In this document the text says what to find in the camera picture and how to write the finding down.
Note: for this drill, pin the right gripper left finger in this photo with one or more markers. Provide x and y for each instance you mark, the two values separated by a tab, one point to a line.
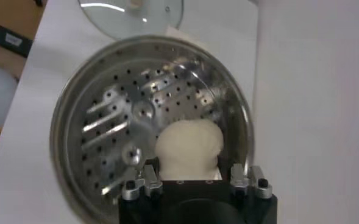
150	182

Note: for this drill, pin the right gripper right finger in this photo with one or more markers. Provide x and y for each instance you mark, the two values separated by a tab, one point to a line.
238	179

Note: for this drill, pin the white steamed baozi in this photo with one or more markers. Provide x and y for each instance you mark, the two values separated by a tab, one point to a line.
188	146

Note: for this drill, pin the round glass pot lid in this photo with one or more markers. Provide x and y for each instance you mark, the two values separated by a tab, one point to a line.
130	21

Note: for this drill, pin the stainless steel steamer basket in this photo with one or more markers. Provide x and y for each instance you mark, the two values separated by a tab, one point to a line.
106	121

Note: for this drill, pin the black power adapter brick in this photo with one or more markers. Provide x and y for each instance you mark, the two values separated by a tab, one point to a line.
10	39

